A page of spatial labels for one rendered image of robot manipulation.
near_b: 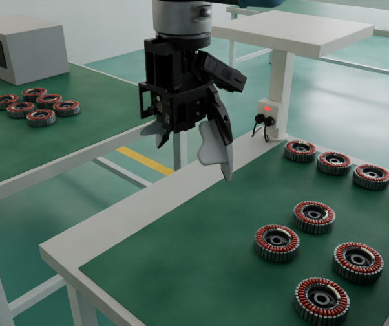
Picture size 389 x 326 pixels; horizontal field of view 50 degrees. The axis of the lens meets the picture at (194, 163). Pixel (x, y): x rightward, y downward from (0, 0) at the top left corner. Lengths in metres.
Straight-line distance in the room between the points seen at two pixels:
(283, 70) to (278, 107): 0.13
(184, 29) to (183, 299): 0.63
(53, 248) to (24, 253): 1.22
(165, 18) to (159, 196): 0.84
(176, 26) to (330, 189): 0.96
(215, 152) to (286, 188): 0.80
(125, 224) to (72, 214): 1.39
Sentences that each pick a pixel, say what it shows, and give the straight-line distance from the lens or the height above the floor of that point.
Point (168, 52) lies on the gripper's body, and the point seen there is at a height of 1.34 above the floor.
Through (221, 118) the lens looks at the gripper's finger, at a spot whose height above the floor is 1.25.
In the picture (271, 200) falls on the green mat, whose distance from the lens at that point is 1.29.
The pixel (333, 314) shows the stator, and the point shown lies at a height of 0.79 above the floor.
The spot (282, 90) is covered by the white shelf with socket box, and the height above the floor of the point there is 0.95.
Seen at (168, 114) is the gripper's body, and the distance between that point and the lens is 0.54.
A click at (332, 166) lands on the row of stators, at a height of 0.78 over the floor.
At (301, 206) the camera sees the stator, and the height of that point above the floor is 0.79.
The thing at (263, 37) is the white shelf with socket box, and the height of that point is 1.20.
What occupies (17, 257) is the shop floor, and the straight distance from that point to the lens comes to 2.37.
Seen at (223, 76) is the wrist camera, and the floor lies 1.29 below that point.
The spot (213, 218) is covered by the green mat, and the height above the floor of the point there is 0.75.
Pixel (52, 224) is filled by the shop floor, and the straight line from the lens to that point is 2.53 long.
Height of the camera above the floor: 1.47
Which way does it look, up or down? 30 degrees down
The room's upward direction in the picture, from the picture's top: straight up
